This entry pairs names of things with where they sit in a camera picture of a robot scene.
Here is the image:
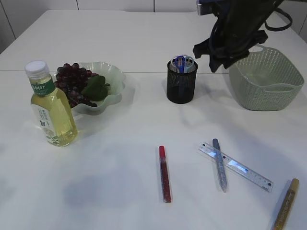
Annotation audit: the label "silver glitter pen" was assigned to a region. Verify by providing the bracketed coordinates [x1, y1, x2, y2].
[213, 138, 227, 193]

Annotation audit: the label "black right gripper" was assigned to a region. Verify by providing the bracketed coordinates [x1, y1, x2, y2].
[193, 30, 268, 73]

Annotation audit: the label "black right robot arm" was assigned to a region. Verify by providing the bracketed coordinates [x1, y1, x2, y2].
[193, 0, 282, 73]

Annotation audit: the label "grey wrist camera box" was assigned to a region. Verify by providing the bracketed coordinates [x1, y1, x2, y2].
[196, 0, 215, 16]

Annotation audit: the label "red glitter pen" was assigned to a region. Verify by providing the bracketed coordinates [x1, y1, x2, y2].
[158, 146, 172, 203]

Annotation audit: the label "gold glitter pen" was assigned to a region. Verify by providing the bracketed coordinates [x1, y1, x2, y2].
[273, 178, 299, 230]

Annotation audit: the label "black mesh pen holder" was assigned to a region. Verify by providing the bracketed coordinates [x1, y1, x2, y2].
[166, 61, 198, 104]

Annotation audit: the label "black cable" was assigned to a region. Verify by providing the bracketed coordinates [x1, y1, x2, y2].
[208, 0, 293, 56]

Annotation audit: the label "pale green wavy plate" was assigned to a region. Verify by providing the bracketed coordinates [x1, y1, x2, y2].
[53, 61, 127, 116]

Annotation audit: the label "pink scissors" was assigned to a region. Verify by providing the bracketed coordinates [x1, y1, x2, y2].
[170, 57, 180, 72]

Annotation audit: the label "blue scissors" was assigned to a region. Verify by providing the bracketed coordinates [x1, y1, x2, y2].
[175, 55, 194, 73]

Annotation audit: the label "clear plastic ruler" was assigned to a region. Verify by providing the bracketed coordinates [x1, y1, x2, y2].
[199, 142, 273, 192]

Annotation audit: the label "green woven plastic basket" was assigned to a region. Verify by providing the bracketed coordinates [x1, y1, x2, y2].
[229, 45, 305, 111]

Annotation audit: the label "dark red grape bunch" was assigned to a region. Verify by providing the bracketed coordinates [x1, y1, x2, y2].
[55, 63, 111, 108]

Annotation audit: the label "yellow tea bottle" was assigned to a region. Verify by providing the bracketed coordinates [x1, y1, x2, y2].
[25, 60, 78, 147]

